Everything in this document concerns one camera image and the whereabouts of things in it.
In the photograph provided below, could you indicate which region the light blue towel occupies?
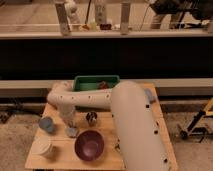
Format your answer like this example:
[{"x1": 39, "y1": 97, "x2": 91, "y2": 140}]
[{"x1": 65, "y1": 127, "x2": 79, "y2": 138}]

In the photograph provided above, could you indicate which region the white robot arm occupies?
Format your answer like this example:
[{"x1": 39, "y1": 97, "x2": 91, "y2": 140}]
[{"x1": 47, "y1": 81, "x2": 170, "y2": 171}]

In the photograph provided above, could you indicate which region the small blue cup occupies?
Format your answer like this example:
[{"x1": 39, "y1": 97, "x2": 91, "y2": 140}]
[{"x1": 39, "y1": 117, "x2": 54, "y2": 133}]

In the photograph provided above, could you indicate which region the white cup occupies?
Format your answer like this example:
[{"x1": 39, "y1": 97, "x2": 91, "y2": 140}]
[{"x1": 32, "y1": 136, "x2": 53, "y2": 158}]

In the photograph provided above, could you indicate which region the dark grape bunch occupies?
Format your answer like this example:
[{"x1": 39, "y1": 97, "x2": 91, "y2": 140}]
[{"x1": 98, "y1": 81, "x2": 109, "y2": 89}]

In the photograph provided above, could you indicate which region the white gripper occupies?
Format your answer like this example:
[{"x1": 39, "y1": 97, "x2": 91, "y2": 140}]
[{"x1": 59, "y1": 106, "x2": 76, "y2": 127}]

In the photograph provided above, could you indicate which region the wooden table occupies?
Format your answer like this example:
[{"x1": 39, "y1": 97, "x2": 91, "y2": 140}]
[{"x1": 25, "y1": 83, "x2": 178, "y2": 171}]

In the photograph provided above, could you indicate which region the small metal cup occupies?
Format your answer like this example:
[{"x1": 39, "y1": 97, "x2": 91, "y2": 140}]
[{"x1": 86, "y1": 111, "x2": 97, "y2": 126}]

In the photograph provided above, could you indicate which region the green plastic tray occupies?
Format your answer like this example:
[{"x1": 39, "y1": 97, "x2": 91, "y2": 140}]
[{"x1": 73, "y1": 75, "x2": 120, "y2": 92}]

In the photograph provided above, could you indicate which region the purple bowl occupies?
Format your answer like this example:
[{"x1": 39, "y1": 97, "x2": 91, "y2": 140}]
[{"x1": 74, "y1": 130, "x2": 105, "y2": 162}]

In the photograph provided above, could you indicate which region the blue sponge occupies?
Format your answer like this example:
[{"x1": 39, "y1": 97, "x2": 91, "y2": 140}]
[{"x1": 144, "y1": 88, "x2": 156, "y2": 104}]

